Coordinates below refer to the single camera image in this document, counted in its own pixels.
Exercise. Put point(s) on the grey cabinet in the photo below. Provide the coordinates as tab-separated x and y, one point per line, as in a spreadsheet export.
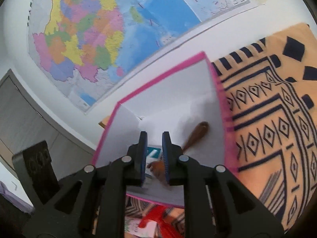
24	123

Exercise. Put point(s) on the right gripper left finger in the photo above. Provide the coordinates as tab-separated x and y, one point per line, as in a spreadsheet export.
136	170

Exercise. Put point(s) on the colourful wall map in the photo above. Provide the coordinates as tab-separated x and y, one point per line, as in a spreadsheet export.
85	47

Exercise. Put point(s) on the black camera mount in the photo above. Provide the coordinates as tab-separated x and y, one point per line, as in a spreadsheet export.
33	167

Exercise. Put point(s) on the pink tissue packet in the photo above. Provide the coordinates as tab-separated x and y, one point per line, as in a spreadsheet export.
132	228

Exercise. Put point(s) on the orange patterned blanket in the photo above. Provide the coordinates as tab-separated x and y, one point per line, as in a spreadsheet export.
270	87

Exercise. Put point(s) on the red packet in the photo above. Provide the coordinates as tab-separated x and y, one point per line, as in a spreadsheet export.
156	214

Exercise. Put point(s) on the pink cardboard box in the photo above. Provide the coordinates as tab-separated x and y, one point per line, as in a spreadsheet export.
175	101

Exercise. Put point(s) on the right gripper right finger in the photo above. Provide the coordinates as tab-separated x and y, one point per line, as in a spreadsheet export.
171	153

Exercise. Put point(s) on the white teal medicine box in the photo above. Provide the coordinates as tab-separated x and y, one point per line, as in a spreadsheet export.
153	153

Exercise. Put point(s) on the wooden brush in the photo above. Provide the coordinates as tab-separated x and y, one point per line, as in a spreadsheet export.
200	131

